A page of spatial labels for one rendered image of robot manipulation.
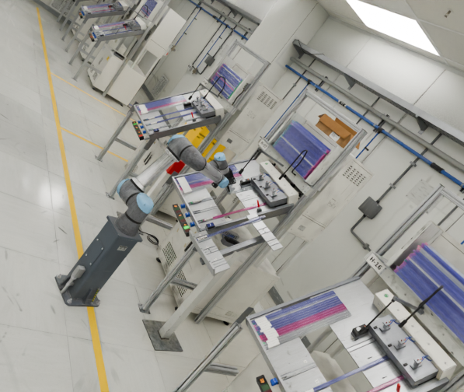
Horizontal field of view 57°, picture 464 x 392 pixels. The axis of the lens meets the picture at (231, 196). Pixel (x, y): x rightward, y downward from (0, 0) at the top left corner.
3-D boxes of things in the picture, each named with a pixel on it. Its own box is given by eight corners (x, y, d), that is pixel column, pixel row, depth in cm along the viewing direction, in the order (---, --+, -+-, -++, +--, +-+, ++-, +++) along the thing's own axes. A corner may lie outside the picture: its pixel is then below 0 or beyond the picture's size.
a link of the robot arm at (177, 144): (123, 204, 250) (192, 142, 252) (110, 187, 257) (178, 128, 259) (133, 211, 260) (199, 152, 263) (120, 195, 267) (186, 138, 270)
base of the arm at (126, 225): (120, 234, 246) (130, 222, 244) (110, 217, 255) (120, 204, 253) (140, 238, 258) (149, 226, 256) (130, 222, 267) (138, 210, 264)
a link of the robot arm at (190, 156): (201, 154, 246) (233, 180, 290) (190, 143, 252) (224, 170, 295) (187, 169, 247) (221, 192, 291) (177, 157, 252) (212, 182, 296)
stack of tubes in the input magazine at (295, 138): (304, 178, 299) (329, 148, 292) (271, 145, 336) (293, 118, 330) (314, 185, 306) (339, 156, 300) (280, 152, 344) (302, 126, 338)
